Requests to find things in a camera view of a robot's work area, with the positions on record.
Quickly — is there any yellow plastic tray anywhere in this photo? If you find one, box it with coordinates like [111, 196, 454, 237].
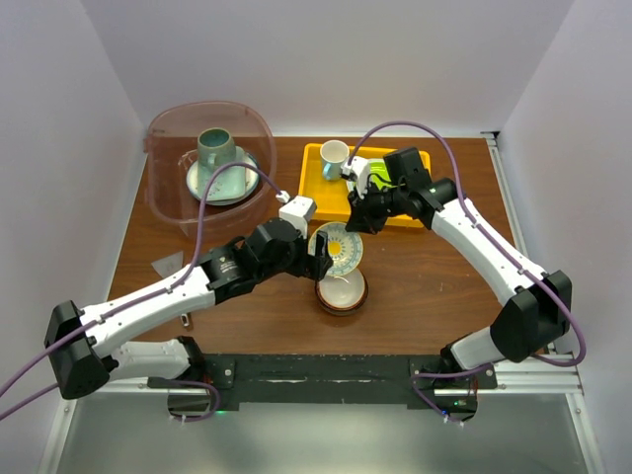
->
[298, 143, 432, 228]

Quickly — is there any yellow rimmed bowl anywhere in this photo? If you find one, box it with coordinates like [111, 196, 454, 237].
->
[308, 221, 363, 277]

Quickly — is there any aluminium frame rail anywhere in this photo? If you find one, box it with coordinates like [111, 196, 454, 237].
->
[483, 132, 605, 473]

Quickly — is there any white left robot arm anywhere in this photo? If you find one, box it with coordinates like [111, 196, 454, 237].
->
[44, 218, 333, 400]

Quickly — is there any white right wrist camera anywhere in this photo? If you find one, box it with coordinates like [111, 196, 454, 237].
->
[341, 156, 371, 199]

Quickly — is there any lime green small plate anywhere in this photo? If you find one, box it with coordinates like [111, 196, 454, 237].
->
[369, 159, 391, 189]

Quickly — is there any wooden handled metal scraper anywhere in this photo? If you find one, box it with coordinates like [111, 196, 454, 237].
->
[151, 251, 194, 331]

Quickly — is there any mint green divided dish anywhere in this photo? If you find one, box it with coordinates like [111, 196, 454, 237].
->
[194, 164, 246, 203]

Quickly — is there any teal glazed mug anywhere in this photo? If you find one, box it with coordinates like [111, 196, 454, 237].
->
[197, 127, 237, 172]

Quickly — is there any light blue ceramic mug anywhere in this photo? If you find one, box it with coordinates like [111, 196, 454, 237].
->
[320, 140, 350, 181]

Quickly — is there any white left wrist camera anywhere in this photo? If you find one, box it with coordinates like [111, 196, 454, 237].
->
[276, 191, 317, 238]

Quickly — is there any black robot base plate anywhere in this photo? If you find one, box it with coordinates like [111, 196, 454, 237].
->
[147, 353, 499, 425]

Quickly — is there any transparent pink plastic bin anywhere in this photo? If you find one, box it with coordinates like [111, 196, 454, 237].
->
[144, 101, 277, 242]

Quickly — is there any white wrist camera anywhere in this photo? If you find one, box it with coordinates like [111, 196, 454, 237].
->
[276, 191, 317, 238]
[341, 156, 371, 199]

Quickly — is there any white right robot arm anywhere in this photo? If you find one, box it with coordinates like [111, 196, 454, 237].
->
[342, 147, 572, 388]

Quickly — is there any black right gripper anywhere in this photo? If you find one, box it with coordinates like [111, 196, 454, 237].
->
[346, 179, 407, 236]

